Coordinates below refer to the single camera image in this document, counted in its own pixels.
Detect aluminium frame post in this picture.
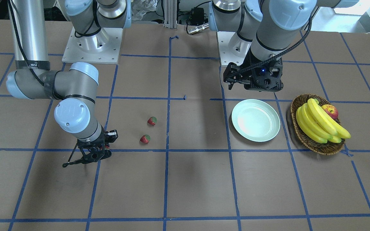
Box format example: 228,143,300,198
161,0,178,30

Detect wicker basket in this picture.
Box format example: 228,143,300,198
290,94,346,156

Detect red apple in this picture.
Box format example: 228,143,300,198
321,104,338,120

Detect light green plate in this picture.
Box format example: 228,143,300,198
231,99,281,142

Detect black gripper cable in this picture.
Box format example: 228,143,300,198
62,141,86,168

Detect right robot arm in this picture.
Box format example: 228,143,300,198
6,0,132,167

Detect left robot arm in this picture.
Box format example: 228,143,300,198
208,0,358,92

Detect red strawberry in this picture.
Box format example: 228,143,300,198
140,134,150,144
147,116,157,126

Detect yellow banana bunch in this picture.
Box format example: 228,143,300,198
295,98,351,144

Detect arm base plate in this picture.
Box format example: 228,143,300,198
217,31,251,67
62,28,124,64

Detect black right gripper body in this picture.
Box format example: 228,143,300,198
76,130,119,164

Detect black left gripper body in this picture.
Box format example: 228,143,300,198
223,53,284,92

